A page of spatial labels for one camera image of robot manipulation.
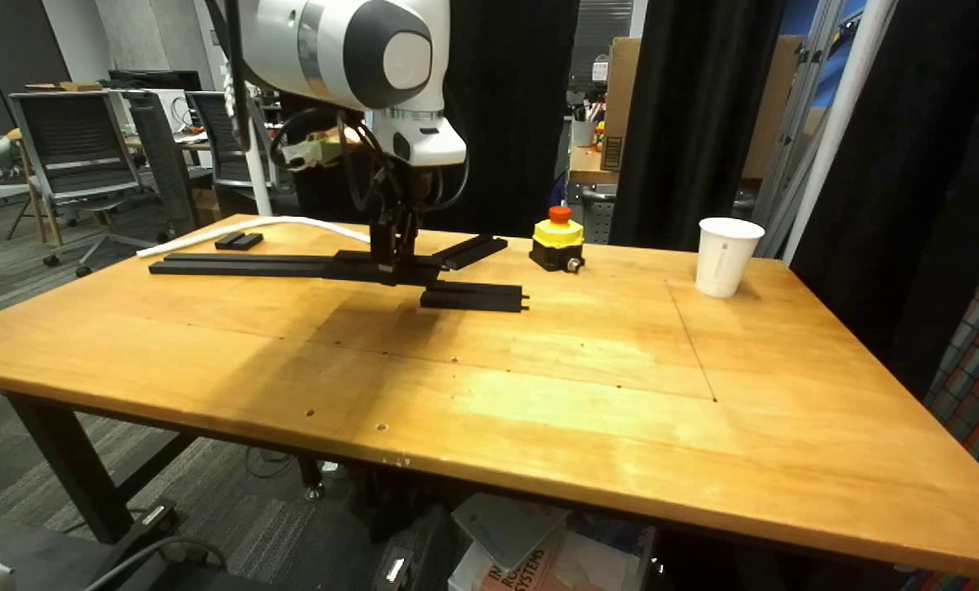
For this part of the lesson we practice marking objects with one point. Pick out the black table leg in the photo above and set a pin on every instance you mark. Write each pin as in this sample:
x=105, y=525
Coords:
x=68, y=464

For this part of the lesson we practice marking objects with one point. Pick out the thin white upright pole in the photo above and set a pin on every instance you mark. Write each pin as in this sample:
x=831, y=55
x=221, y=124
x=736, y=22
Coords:
x=262, y=174

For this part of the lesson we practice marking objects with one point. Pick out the white paper cup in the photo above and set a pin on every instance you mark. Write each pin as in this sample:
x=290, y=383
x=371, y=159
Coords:
x=728, y=258

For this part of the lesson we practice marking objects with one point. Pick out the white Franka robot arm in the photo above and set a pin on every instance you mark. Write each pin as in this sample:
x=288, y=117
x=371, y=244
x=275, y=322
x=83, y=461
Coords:
x=337, y=52

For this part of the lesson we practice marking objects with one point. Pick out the narrow black curtain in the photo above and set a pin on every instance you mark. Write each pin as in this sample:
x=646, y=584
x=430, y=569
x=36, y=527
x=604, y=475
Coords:
x=689, y=111

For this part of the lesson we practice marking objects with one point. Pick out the brown cardboard box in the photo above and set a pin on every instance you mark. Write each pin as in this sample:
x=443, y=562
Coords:
x=623, y=88

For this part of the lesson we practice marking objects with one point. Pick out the wide black grooved block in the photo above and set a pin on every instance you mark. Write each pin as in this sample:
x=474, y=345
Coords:
x=354, y=267

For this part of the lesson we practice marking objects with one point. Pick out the black grooved track piece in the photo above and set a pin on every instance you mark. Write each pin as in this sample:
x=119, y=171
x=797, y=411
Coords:
x=474, y=250
x=474, y=298
x=199, y=264
x=294, y=264

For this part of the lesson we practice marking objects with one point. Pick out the white frame post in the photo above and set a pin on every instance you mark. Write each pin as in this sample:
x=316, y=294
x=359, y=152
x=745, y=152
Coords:
x=845, y=120

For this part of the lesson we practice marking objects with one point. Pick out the wide black curtain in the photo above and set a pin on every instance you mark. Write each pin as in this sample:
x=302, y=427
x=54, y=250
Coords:
x=511, y=111

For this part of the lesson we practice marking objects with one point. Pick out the black curtain beside colourful wall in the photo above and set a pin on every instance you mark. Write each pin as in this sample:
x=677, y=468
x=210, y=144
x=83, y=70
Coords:
x=929, y=166

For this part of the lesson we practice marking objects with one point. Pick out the grey mesh office chair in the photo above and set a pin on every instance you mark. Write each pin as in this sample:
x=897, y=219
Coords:
x=75, y=144

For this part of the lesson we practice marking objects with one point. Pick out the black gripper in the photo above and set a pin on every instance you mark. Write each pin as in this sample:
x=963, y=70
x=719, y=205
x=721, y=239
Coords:
x=392, y=191

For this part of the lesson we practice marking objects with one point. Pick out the dark office chair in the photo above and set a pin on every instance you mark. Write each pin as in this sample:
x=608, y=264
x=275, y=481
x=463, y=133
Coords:
x=165, y=166

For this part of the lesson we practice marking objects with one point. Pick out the grey box under table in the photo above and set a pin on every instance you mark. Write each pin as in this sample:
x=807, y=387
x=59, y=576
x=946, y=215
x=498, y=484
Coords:
x=511, y=527

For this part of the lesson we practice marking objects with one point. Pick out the short black grooved piece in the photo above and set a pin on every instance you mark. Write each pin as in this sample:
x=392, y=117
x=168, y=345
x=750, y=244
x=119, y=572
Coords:
x=238, y=240

